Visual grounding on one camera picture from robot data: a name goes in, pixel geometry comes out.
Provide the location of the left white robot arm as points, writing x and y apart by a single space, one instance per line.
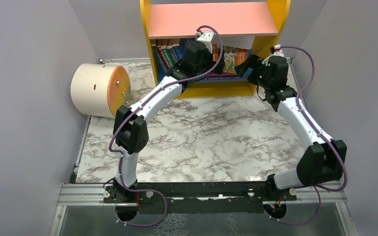
130 134

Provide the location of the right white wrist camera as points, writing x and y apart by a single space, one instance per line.
276 52

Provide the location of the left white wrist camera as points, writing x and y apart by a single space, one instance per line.
207 37

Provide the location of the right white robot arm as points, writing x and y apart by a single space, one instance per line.
324 157

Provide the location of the purple paperback book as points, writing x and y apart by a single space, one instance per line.
229 77

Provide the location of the orange paperback book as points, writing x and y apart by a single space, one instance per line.
232 57

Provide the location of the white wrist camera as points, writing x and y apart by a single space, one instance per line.
276 52
207 37

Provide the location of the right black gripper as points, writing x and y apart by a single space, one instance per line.
252 69

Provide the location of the Nineteen Eighty-Four dark book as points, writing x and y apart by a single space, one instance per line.
161 64

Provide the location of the colourful wooden bookshelf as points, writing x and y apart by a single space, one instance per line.
264 20

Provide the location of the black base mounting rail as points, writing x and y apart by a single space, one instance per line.
194 197

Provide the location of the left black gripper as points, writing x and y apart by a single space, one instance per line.
217 65

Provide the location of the green Treehouse book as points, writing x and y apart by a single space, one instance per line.
171 51

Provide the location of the Jane Eyre blue book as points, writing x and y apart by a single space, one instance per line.
179 46

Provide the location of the red Treehouse book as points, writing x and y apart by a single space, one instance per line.
162 46

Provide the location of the white cylindrical drum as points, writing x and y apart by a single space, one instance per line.
100 89

